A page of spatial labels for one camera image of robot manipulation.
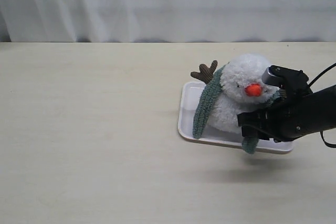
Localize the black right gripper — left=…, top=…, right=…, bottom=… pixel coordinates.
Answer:
left=237, top=92, right=326, bottom=143

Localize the green fleece scarf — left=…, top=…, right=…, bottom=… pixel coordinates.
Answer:
left=192, top=63, right=283, bottom=155

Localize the white plush snowman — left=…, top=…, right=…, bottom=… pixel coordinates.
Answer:
left=191, top=53, right=279, bottom=133

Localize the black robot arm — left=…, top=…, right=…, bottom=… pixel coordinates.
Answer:
left=237, top=86, right=335, bottom=142

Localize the white rectangular plastic tray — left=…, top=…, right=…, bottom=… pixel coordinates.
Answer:
left=177, top=81, right=294, bottom=154

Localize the white backdrop curtain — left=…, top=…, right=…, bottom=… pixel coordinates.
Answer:
left=1, top=0, right=335, bottom=42

